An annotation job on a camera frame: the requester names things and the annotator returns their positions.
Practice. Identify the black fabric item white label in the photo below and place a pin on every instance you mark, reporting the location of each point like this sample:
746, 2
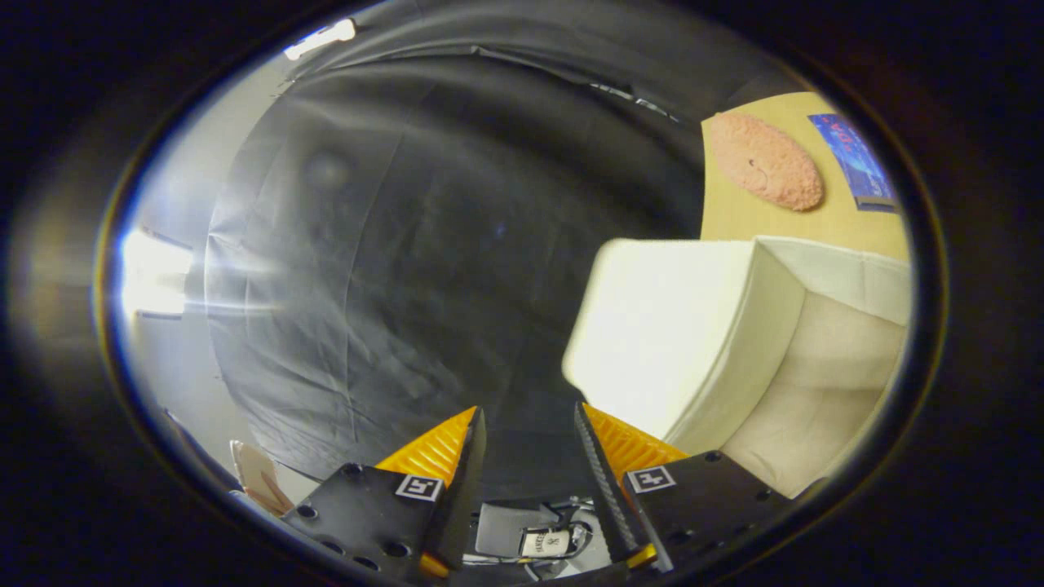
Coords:
502, 526

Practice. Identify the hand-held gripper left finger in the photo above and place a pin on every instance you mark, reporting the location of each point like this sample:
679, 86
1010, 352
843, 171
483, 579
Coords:
461, 505

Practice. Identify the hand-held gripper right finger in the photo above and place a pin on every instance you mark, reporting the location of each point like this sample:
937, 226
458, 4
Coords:
608, 497

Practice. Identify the brown cardboard piece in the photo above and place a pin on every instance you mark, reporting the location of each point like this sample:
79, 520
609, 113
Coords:
257, 477

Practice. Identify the dark blue book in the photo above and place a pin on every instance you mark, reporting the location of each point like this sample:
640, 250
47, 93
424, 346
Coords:
856, 163

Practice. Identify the cream fabric storage box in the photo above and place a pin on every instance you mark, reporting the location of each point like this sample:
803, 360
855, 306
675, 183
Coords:
652, 326

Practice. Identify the ceiling light panel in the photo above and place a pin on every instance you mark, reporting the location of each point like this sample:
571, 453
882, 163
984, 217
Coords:
155, 273
322, 37

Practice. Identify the pink fuzzy pad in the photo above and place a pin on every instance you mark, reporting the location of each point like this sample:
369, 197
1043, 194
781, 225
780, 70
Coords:
763, 159

